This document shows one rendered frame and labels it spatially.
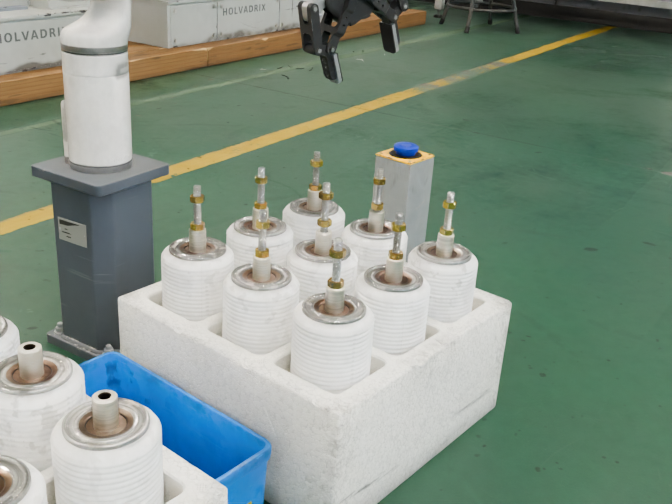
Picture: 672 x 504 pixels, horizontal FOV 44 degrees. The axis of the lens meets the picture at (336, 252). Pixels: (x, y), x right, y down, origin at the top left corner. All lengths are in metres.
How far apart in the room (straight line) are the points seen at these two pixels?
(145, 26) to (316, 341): 2.75
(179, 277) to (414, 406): 0.34
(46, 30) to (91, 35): 1.87
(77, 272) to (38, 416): 0.51
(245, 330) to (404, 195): 0.43
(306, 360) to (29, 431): 0.31
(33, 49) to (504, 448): 2.28
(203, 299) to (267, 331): 0.12
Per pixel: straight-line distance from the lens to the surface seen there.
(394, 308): 1.01
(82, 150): 1.25
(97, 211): 1.25
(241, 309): 1.01
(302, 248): 1.11
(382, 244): 1.16
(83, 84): 1.22
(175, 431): 1.09
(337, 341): 0.93
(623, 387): 1.41
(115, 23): 1.22
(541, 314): 1.58
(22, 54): 3.03
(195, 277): 1.07
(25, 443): 0.85
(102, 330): 1.33
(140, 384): 1.11
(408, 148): 1.33
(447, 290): 1.11
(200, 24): 3.63
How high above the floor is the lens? 0.69
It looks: 23 degrees down
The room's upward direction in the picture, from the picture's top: 4 degrees clockwise
